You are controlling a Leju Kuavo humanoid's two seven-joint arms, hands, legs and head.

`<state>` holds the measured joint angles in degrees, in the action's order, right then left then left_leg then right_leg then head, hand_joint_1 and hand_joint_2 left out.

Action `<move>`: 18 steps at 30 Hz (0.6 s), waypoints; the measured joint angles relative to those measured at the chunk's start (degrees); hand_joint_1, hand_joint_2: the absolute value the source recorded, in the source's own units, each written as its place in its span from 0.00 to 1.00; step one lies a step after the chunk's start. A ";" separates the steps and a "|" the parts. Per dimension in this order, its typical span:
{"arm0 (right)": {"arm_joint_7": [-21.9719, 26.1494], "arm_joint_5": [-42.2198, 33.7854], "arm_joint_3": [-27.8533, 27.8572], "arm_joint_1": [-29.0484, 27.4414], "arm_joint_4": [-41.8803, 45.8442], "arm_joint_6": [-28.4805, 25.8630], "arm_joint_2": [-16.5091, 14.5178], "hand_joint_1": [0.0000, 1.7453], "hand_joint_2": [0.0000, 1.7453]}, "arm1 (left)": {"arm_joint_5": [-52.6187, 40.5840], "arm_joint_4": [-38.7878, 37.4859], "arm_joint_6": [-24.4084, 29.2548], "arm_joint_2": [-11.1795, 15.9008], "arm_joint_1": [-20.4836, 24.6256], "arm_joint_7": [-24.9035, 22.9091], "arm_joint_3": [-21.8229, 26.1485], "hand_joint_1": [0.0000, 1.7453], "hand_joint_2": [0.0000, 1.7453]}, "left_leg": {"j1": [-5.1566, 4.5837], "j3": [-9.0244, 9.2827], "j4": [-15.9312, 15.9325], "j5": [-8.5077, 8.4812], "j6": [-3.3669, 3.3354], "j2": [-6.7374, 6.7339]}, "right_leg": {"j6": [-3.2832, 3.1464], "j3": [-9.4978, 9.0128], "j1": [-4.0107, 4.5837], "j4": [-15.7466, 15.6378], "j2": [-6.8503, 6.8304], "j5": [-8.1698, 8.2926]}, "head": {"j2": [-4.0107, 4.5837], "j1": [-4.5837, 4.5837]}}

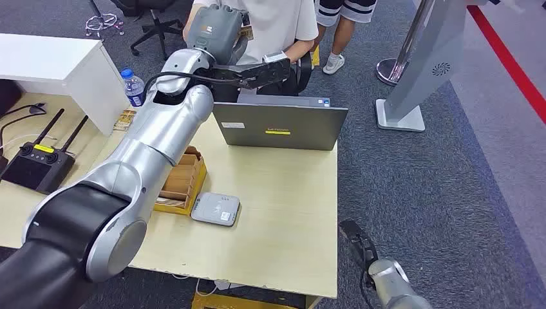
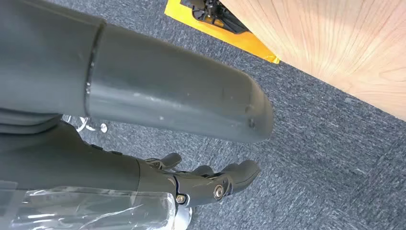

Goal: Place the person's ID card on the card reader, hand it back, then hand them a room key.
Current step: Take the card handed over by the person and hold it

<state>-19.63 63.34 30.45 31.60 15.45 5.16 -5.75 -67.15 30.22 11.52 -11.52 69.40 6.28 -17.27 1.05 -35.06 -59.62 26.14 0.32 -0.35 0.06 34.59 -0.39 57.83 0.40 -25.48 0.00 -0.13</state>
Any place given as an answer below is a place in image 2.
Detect clear plastic film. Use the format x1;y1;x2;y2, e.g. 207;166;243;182
0;181;193;230

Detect light wood desk side panel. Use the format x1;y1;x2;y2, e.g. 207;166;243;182
219;0;406;122

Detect yellow base plate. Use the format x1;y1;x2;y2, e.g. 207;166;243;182
164;0;281;65

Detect black mechanism on base plate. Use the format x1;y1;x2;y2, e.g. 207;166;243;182
180;0;250;35

